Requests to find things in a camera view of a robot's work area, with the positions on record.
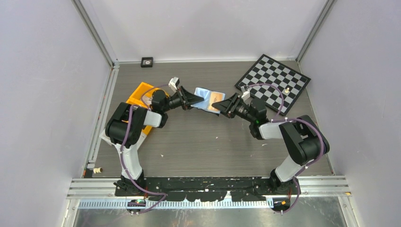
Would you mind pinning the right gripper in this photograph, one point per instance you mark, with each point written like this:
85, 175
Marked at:
229, 106

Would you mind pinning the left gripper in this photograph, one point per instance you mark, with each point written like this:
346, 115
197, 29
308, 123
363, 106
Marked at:
187, 99

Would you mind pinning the black leather card holder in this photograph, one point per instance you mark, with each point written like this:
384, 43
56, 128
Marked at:
205, 93

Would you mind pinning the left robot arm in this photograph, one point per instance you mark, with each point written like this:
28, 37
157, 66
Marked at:
124, 129

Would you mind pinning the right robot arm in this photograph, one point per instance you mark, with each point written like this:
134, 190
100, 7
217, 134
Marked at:
304, 141

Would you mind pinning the black white chessboard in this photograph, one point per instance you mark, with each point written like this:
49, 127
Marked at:
268, 78

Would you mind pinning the yellow plastic bin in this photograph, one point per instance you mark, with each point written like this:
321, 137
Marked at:
142, 95
137, 103

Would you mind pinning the small black square box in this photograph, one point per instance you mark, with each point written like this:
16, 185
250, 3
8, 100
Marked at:
147, 62

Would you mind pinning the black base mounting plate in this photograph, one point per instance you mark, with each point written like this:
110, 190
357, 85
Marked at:
204, 189

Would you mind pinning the white plastic tray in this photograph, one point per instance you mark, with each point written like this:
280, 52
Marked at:
108, 140

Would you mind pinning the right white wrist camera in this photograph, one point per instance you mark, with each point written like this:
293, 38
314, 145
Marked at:
245, 92

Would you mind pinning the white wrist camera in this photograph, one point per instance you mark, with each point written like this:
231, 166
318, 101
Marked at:
174, 83
245, 92

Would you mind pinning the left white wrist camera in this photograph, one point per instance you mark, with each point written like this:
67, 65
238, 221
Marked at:
174, 83

